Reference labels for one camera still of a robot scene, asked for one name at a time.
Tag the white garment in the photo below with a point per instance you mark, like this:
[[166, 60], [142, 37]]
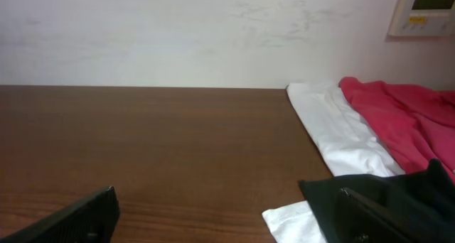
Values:
[[347, 145]]

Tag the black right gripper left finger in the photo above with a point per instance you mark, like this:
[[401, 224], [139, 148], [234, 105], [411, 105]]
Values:
[[92, 219]]

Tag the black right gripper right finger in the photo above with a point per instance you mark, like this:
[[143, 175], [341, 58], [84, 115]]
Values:
[[358, 218]]

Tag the black printed garment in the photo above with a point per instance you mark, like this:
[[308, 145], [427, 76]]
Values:
[[432, 189]]

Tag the red shirt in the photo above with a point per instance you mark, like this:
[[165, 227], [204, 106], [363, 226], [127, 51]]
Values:
[[416, 124]]

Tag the white wall control panel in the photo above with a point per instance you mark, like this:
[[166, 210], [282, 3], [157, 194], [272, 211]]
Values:
[[422, 18]]

